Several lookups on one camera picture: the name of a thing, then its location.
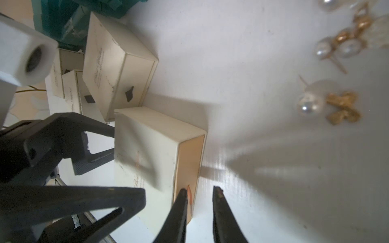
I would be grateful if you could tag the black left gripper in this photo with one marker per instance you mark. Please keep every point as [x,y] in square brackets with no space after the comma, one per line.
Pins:
[30,153]

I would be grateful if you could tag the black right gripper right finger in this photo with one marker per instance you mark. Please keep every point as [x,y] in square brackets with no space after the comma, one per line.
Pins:
[225,226]

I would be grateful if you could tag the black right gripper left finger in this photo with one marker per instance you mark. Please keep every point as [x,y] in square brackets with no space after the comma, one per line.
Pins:
[174,228]

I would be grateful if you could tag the large cream jewelry box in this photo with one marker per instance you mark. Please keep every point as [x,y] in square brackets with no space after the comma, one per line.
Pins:
[160,154]

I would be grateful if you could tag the pearl gold cross earrings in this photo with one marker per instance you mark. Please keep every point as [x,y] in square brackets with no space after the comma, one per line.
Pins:
[318,95]

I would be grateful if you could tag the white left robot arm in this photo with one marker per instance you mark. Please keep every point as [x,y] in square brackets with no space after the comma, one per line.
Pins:
[26,58]

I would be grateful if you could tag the green plastic tool case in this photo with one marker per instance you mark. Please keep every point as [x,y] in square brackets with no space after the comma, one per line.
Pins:
[67,21]

